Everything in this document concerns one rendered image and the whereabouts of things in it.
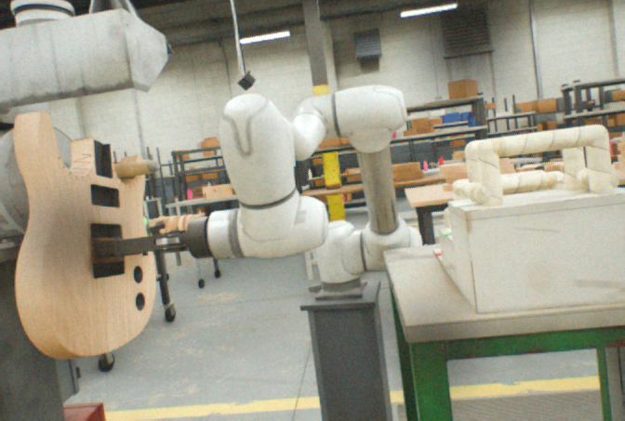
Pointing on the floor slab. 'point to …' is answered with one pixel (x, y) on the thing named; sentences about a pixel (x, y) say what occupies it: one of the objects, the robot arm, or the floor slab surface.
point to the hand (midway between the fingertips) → (110, 249)
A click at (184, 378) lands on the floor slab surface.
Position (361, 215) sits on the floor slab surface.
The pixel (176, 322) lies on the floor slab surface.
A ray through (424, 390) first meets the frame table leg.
